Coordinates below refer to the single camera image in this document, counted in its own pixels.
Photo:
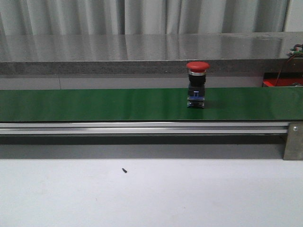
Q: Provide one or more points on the red mushroom push button switch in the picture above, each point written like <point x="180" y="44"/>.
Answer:
<point x="196" y="88"/>

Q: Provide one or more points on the grey stone counter slab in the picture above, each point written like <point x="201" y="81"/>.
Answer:
<point x="144" y="54"/>

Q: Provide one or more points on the green conveyor belt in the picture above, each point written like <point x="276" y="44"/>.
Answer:
<point x="151" y="104"/>

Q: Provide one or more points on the red plastic bin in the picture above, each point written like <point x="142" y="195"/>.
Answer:
<point x="284" y="79"/>

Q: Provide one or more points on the green circuit board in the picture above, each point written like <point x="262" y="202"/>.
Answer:
<point x="296" y="51"/>

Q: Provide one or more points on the white pleated curtain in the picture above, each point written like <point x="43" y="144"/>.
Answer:
<point x="129" y="17"/>

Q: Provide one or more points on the aluminium conveyor side rail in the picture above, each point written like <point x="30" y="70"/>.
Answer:
<point x="71" y="128"/>

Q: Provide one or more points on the steel conveyor mounting bracket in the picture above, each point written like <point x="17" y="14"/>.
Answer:
<point x="294" y="142"/>

